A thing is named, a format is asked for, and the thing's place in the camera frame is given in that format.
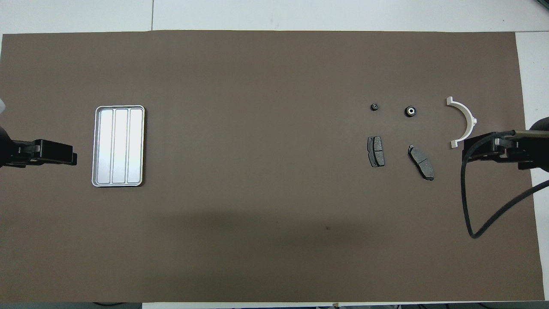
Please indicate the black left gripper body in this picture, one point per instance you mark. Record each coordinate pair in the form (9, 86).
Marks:
(25, 153)

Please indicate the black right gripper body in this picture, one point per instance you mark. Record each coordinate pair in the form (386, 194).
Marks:
(514, 150)

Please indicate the large black bearing gear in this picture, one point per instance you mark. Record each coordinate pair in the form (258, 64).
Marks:
(411, 111)

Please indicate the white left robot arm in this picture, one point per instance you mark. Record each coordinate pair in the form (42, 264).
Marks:
(4, 146)

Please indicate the silver metal tray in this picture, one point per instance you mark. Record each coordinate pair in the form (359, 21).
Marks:
(135, 128)

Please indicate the curved dark brake pad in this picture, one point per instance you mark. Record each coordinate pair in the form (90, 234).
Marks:
(421, 162)

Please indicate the rectangular dark brake pad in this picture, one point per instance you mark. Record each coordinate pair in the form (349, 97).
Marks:
(376, 151)

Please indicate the brown table mat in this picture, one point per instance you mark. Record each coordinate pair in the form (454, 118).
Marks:
(257, 193)

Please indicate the white semicircular bracket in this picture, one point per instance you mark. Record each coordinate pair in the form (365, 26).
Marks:
(468, 113)

